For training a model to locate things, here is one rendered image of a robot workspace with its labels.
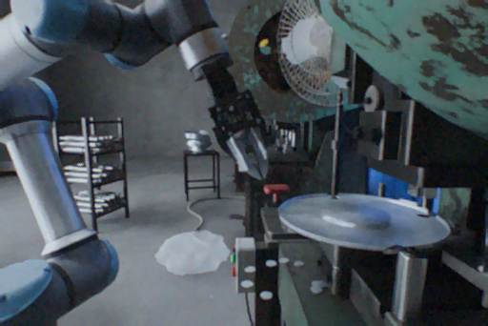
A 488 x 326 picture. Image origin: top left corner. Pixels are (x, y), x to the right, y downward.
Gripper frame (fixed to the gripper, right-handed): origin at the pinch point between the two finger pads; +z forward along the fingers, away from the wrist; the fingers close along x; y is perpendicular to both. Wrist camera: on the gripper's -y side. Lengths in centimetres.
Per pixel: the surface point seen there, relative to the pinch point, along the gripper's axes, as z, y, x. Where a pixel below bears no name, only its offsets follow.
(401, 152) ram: 5.3, 7.7, 21.7
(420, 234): 18.0, 10.8, 18.6
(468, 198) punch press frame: 27.7, -6.9, 40.5
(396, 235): 16.2, 11.2, 14.8
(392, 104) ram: -1.5, 3.6, 25.2
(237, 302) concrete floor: 79, -89, -34
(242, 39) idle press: -46, -131, 31
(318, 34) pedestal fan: -25, -72, 49
